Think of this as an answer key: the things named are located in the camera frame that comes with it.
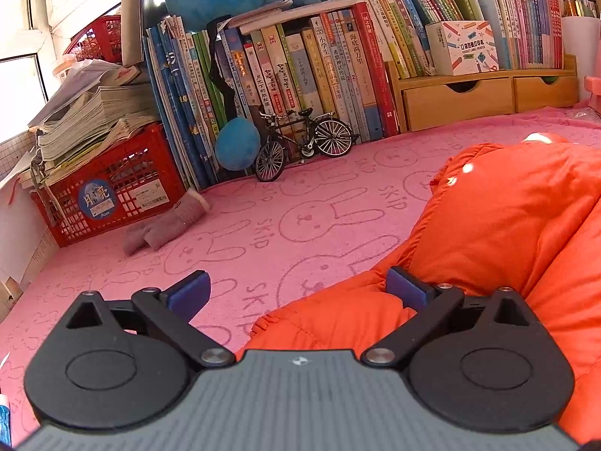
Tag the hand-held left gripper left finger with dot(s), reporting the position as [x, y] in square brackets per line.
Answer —
[190, 293]

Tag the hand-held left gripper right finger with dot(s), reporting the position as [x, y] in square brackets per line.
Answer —
[404, 289]

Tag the orange down jacket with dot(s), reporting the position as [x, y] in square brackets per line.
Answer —
[493, 225]

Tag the mauve knitted glove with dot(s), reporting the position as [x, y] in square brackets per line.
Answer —
[173, 218]

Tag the red plastic crate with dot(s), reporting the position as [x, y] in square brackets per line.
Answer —
[141, 174]

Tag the pink rabbit-print mat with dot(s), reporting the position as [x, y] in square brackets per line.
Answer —
[305, 188]

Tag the blue plush ball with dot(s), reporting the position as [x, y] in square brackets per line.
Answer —
[237, 143]

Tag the black model bicycle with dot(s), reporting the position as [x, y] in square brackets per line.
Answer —
[332, 137]

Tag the white paper sheets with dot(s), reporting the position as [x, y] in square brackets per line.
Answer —
[19, 225]

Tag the row of tall blue books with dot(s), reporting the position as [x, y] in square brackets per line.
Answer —
[178, 103]

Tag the wooden desk organizer with drawers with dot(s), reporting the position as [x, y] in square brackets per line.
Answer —
[450, 101]

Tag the stack of paper workbooks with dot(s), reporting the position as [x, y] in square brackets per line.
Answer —
[103, 112]

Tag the grid-lined board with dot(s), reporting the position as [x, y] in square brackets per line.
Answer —
[14, 155]

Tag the white pencil-print box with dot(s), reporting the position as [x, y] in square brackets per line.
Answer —
[465, 49]

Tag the row of slim colourful books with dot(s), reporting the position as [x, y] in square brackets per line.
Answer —
[408, 23]

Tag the small red basket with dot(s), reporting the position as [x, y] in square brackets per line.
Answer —
[96, 37]

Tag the pink stand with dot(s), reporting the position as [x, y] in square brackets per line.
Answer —
[594, 88]

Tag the grey flat panel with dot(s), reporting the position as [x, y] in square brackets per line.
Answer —
[133, 19]

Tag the thin flat booklets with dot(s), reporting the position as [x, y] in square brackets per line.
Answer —
[263, 14]

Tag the white container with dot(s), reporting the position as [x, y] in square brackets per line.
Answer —
[582, 56]

